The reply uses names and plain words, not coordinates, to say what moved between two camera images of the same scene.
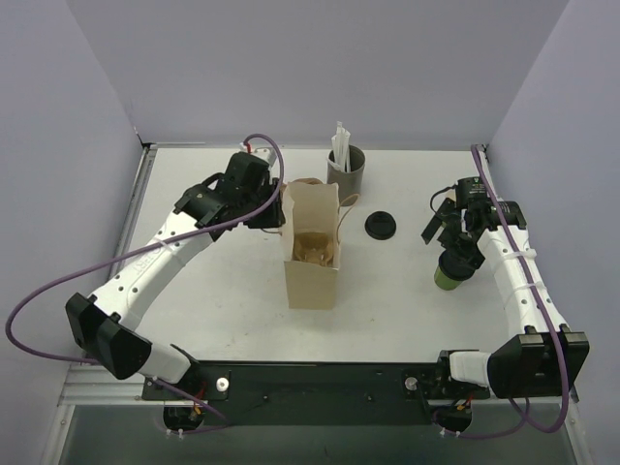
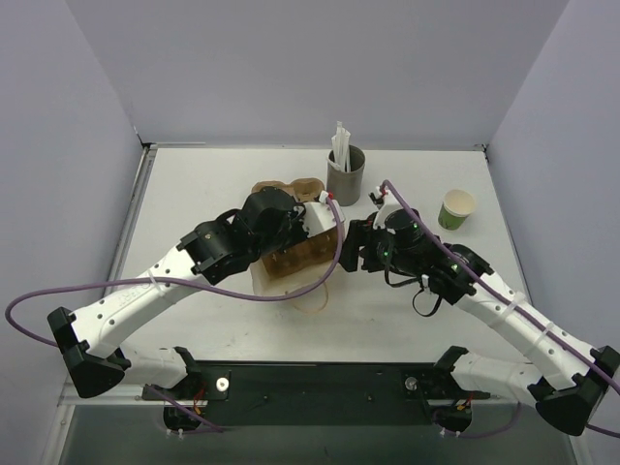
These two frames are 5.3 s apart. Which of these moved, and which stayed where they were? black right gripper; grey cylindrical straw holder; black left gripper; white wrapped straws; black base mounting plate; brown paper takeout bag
Moved: black left gripper; black right gripper; brown paper takeout bag
Stayed: grey cylindrical straw holder; white wrapped straws; black base mounting plate
